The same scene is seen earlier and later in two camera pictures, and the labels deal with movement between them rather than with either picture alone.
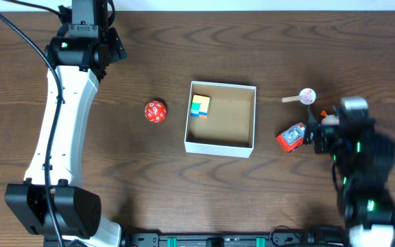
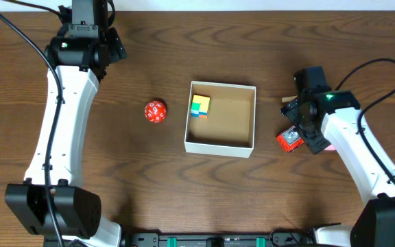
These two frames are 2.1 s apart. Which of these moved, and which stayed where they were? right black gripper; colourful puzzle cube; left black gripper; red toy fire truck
Moved: right black gripper
Stayed: left black gripper; red toy fire truck; colourful puzzle cube
